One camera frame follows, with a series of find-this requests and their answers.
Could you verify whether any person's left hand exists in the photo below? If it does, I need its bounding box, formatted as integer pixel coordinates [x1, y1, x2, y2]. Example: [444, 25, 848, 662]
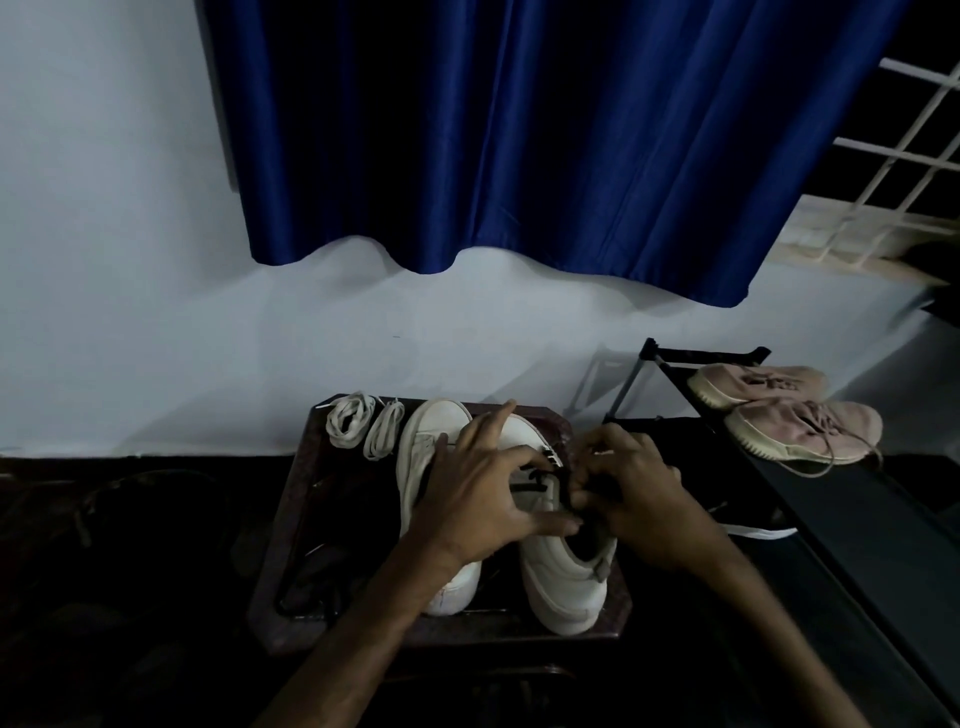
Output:
[407, 398, 584, 573]

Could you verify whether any person's right hand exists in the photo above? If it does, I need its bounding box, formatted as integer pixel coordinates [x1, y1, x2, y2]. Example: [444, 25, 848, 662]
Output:
[568, 423, 730, 577]

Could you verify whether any black shoelace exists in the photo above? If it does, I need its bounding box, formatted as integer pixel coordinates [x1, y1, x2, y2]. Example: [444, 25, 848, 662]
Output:
[275, 545, 348, 625]
[508, 463, 588, 520]

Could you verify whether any white shoelace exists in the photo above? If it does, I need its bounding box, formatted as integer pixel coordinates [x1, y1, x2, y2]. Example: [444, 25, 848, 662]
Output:
[362, 398, 407, 462]
[325, 390, 381, 451]

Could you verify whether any person's left forearm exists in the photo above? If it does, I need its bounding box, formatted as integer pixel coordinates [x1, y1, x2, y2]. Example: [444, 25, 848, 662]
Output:
[253, 539, 460, 728]

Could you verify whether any person's right forearm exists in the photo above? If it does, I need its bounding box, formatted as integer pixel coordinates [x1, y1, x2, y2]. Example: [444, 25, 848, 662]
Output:
[688, 545, 873, 728]

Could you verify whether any black sneaker white sole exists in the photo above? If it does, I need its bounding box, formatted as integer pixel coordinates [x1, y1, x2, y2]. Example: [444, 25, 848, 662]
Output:
[704, 500, 799, 542]

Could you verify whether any dark brown plastic stool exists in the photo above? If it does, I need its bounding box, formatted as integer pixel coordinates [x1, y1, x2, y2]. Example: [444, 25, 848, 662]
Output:
[245, 392, 634, 655]

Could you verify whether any pink sneaker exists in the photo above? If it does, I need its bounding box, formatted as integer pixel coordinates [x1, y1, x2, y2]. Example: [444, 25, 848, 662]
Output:
[722, 398, 886, 479]
[686, 362, 829, 412]

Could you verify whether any black shoe rack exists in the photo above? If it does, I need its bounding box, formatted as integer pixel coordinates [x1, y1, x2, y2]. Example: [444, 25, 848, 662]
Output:
[602, 337, 960, 728]

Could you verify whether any blue curtain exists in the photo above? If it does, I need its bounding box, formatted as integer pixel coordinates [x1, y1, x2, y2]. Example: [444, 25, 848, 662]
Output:
[200, 0, 914, 310]

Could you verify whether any white window grille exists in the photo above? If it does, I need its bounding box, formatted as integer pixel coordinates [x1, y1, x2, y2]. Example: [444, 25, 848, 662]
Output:
[770, 57, 960, 273]

